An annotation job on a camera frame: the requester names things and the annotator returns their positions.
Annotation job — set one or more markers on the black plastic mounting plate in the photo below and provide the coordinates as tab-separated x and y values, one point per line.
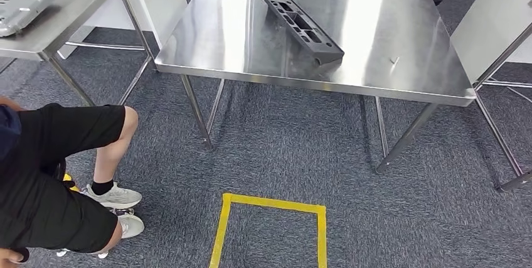
328	52

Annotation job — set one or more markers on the stainless steel workbench table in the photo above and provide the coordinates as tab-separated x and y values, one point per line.
208	29

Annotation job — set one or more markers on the silver metal panel part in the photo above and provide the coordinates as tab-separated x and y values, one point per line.
25	12

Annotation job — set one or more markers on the yellow floor tape rectangle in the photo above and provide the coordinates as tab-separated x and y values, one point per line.
270	203

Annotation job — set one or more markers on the small clear tape strip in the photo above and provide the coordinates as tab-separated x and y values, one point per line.
395	61

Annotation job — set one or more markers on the white cabinet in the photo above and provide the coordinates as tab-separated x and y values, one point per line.
162	0
486	21

